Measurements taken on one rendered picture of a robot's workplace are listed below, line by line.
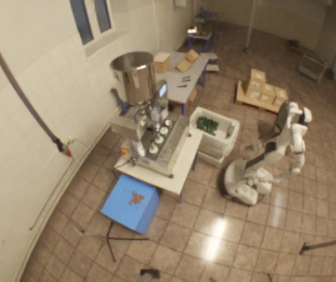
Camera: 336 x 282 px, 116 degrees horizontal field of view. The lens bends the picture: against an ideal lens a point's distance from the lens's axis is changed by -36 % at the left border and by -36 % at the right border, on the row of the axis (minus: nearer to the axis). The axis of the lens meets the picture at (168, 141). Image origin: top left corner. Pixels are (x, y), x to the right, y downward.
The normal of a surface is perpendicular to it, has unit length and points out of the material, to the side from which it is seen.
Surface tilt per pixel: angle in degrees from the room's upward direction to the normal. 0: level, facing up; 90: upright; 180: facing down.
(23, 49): 90
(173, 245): 0
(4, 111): 90
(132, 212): 0
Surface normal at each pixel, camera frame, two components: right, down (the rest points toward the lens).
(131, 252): -0.05, -0.59
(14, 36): 0.92, 0.29
